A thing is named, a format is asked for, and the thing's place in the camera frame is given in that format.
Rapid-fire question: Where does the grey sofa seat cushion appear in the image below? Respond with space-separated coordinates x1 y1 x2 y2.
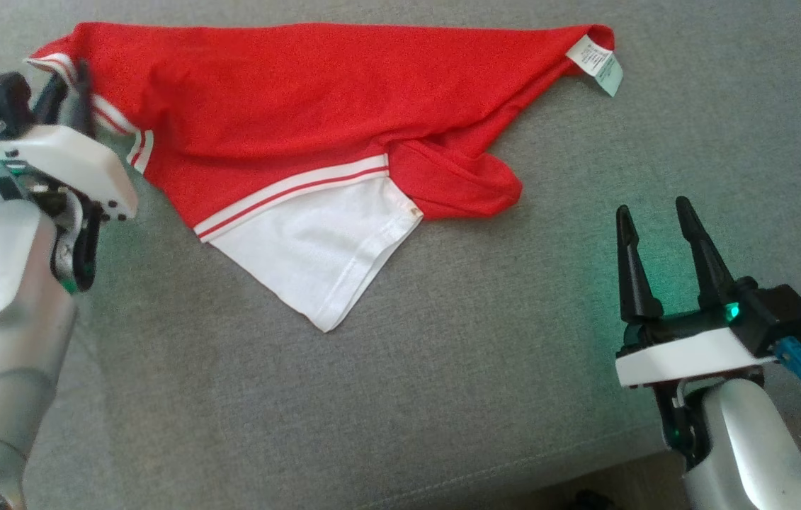
0 0 801 510

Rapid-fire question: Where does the red basketball jersey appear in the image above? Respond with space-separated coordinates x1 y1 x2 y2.
25 21 625 334

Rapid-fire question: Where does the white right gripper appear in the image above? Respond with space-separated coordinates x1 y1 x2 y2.
616 196 776 388

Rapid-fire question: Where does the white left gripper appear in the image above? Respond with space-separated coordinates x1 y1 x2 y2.
0 60 139 220

